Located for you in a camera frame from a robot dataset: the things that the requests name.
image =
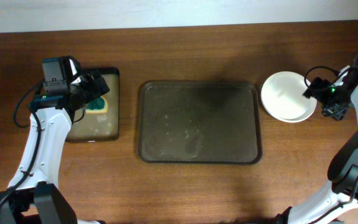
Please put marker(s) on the black soapy water tub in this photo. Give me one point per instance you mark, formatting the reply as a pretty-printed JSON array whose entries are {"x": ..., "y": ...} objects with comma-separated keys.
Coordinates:
[{"x": 103, "y": 126}]

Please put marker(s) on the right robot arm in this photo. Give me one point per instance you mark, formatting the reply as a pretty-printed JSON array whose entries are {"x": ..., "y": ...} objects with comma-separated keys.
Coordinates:
[{"x": 340, "y": 192}]

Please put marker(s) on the white plate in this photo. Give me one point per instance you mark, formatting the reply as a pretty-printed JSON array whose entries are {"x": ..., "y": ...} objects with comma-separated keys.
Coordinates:
[
  {"x": 284, "y": 88},
  {"x": 291, "y": 114}
]

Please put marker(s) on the dark brown serving tray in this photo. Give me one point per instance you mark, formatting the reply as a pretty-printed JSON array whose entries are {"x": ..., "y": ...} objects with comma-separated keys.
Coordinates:
[{"x": 195, "y": 122}]

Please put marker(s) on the white top plate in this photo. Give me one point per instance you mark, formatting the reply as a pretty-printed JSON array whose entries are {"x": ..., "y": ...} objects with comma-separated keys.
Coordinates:
[{"x": 291, "y": 114}]

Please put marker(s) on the green yellow sponge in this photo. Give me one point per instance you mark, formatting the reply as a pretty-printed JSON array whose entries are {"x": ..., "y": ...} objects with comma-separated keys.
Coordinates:
[{"x": 97, "y": 106}]

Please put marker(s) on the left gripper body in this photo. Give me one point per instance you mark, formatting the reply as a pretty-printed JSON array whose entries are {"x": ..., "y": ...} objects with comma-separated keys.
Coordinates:
[{"x": 89, "y": 89}]

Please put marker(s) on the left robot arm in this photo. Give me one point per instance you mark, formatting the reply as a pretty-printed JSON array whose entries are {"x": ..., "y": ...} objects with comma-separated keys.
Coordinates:
[{"x": 32, "y": 195}]

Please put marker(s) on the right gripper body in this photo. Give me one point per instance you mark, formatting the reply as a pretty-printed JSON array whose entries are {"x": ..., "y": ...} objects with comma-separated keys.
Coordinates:
[{"x": 332, "y": 100}]

